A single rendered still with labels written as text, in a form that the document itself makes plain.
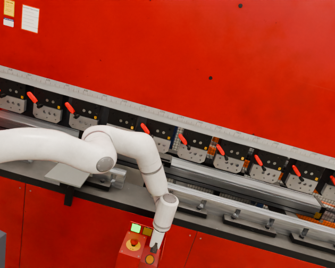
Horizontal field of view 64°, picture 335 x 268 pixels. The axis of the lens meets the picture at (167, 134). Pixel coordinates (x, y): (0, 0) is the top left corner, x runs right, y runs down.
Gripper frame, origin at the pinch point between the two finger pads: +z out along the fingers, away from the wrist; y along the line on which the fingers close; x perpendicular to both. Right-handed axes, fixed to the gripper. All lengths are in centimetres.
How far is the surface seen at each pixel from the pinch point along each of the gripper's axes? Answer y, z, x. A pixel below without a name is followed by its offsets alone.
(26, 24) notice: -33, -80, -88
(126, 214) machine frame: -17.9, 1.2, -19.3
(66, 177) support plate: -9, -18, -51
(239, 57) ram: -38, -91, 13
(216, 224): -24.1, -4.3, 29.6
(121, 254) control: 5.9, 3.5, -14.0
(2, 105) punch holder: -29, -36, -98
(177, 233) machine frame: -18.7, 4.4, 10.7
